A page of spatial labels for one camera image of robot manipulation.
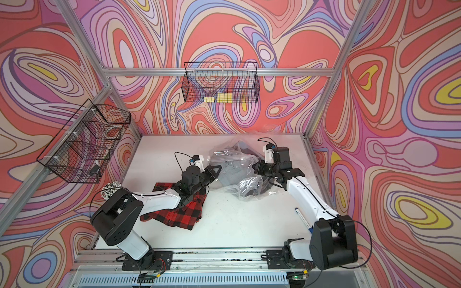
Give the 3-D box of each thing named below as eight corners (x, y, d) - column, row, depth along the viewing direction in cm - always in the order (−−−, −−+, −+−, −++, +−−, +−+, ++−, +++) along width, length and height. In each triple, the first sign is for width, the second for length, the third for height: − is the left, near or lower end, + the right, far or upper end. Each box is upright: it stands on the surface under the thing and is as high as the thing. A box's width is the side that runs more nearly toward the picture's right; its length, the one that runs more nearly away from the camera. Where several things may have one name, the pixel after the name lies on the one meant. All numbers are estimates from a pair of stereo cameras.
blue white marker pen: (311, 233, 83) (312, 232, 81) (294, 209, 90) (295, 208, 89) (313, 232, 83) (314, 230, 81) (296, 208, 91) (297, 207, 89)
